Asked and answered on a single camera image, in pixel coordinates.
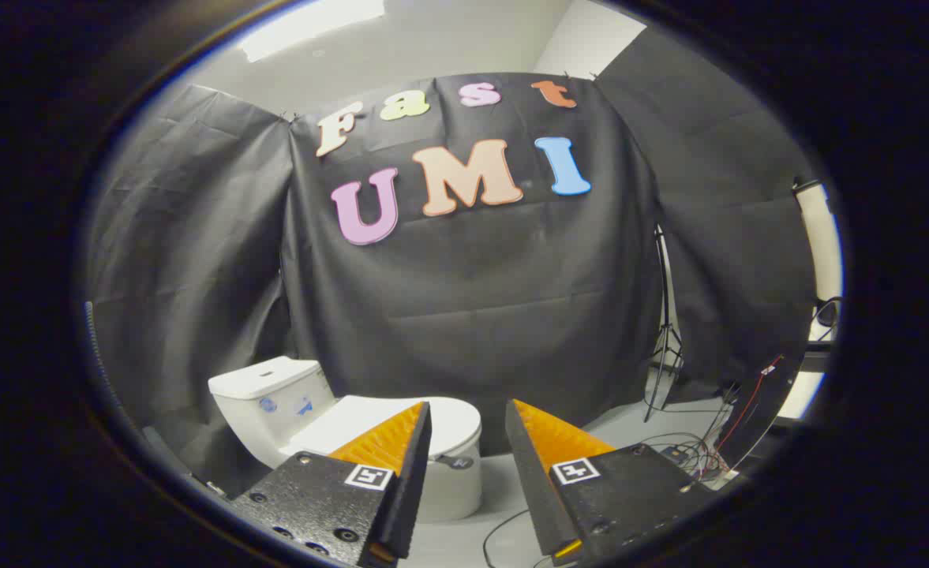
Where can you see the black tripod light stand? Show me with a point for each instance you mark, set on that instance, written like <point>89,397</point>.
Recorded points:
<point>667,331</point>

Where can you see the small black device box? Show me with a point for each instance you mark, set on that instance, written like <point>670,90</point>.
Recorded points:
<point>677,454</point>

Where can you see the black board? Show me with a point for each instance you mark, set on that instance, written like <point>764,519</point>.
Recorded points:
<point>772,410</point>

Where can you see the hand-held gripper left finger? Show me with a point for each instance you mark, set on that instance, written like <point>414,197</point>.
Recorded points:
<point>413,473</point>

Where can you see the white toilet bowl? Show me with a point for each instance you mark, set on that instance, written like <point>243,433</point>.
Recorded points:
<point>456,493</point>

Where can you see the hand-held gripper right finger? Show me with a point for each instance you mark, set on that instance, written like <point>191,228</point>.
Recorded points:
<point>531,481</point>

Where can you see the ceiling light panel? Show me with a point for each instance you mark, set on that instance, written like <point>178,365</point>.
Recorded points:
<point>314,24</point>

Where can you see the black backdrop cloth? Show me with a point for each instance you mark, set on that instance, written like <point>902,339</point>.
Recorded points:
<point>732,237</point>
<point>188,260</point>
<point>472,300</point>

